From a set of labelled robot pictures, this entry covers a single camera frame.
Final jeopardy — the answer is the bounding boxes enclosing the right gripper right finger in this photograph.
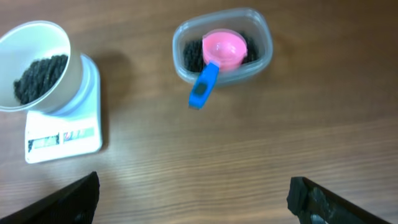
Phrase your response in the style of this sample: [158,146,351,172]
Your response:
[287,177,389,224]

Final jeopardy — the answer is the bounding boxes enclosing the black beans in bowl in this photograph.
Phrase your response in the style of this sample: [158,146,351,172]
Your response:
[13,55,68,105]

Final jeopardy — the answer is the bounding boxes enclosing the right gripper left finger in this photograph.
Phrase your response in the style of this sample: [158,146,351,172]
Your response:
[1,171,100,224]

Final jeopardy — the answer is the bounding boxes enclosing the pink scoop blue handle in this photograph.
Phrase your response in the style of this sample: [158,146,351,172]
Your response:
[188,29,248,110]

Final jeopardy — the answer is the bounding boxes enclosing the clear plastic container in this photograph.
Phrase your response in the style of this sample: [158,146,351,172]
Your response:
[172,7,273,86]

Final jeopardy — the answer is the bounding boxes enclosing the white digital kitchen scale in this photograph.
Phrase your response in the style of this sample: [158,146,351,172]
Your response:
[25,54,103,164]

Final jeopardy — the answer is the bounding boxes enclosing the white bowl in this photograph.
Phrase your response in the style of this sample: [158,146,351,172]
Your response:
[1,21,83,113]

